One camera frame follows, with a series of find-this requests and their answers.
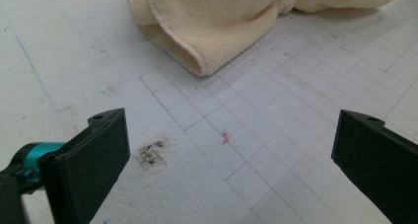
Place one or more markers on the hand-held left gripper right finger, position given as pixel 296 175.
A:
pixel 378 164

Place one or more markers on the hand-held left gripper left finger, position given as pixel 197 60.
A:
pixel 85 171

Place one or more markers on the cream towel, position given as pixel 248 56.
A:
pixel 213 20

